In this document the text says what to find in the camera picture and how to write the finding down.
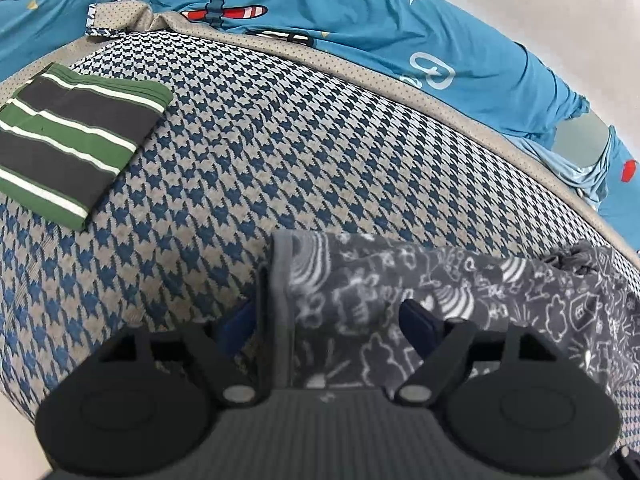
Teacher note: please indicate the blue houndstooth blanket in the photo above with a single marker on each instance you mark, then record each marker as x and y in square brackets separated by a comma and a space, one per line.
[300, 150]

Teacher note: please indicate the blue airplane-print garment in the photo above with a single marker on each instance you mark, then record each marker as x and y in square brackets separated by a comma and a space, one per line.
[350, 5]

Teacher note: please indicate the green striped folded shirt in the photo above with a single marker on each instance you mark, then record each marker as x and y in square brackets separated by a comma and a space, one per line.
[75, 135]

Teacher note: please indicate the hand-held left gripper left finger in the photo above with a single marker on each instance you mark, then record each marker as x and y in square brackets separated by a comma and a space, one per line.
[240, 327]

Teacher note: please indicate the grey doodle print fleece garment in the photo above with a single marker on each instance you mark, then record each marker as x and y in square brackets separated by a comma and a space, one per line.
[350, 280]

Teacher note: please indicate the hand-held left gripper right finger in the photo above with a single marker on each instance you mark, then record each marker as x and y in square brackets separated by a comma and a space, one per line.
[420, 322]

